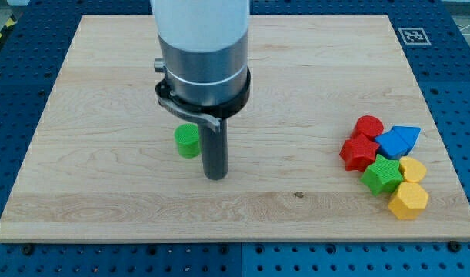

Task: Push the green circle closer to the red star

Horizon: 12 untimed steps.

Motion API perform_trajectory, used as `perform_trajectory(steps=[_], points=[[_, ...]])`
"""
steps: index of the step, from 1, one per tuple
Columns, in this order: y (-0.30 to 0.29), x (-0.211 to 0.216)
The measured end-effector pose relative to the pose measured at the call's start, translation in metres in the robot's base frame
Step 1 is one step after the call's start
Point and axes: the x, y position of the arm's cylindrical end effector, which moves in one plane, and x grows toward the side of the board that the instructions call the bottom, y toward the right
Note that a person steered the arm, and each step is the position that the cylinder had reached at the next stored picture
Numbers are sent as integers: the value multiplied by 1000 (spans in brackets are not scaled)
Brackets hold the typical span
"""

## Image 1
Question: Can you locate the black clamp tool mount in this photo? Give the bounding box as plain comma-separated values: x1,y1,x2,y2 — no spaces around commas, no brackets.
155,70,251,132

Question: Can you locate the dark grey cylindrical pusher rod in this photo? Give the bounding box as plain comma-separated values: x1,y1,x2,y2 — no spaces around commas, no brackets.
198,120,228,180

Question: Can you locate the green cylinder block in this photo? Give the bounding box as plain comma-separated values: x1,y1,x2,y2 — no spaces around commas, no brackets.
174,123,201,159

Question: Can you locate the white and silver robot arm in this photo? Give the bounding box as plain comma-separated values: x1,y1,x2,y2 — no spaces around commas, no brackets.
150,0,251,180

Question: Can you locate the red star block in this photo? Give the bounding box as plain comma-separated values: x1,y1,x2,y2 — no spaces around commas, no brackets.
339,134,380,172

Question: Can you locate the green star block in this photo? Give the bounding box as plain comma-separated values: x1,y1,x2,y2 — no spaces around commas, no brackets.
360,154,404,196

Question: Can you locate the light wooden board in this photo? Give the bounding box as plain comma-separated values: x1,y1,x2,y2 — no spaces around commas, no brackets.
0,15,470,244

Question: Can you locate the red cylinder block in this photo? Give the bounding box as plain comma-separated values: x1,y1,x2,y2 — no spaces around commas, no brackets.
350,115,385,140

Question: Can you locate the blue cube block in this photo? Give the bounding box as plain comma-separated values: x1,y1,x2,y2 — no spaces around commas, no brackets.
375,130,410,159

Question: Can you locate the blue triangle block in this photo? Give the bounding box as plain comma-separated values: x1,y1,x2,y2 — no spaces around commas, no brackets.
392,125,421,153

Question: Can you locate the yellow heart block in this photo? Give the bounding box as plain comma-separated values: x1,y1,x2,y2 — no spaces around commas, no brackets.
399,156,427,182

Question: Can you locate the yellow hexagon block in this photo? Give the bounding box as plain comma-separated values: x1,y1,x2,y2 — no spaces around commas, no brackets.
388,182,429,220

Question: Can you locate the white fiducial marker tag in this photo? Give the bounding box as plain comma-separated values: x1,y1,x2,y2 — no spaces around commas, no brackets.
398,27,431,45

